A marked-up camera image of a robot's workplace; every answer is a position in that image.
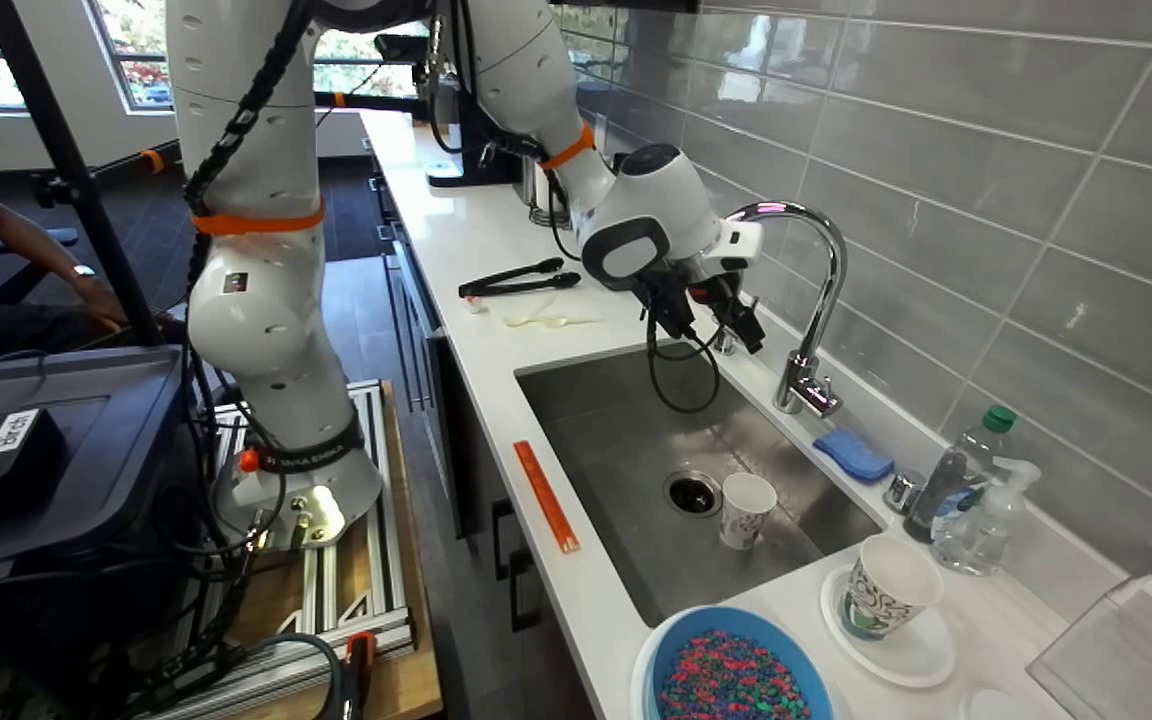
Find soap bottle with green cap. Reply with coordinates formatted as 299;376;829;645
905;405;1020;546

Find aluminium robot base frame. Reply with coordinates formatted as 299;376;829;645
146;376;419;720

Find clear plastic bottle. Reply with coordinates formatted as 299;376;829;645
929;456;1049;579

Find cream plastic spoon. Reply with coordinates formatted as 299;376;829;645
491;302;606;337

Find tall chrome gooseneck faucet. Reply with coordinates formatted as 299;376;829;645
733;196;851;419

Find black monitor stand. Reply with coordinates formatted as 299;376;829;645
419;0;527;191

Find stainless steel sink basin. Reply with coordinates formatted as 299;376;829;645
511;337;889;633

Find plain white paper cup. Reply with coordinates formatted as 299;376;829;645
715;467;785;551

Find orange flat strip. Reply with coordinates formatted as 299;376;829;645
508;437;583;554

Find small white saucer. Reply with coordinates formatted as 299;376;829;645
815;554;962;692

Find blue bowl of coloured beads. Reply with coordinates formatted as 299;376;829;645
646;603;834;720

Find wooden base board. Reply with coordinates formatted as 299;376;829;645
218;385;448;720

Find black tongs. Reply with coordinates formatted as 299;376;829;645
457;255;583;302

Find clear plastic container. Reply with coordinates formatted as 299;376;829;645
1025;551;1152;720

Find blue sponge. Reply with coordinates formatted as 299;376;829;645
806;425;901;489

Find dark storage bin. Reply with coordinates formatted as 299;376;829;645
0;341;198;593

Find black sink drain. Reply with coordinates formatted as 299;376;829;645
664;471;725;519

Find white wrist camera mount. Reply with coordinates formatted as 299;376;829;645
712;215;768;268

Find black diagonal stand pole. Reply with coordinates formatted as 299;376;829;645
0;0;167;350

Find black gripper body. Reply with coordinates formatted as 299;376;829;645
628;243;747;302

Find clear glass cup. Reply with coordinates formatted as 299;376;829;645
834;531;944;645

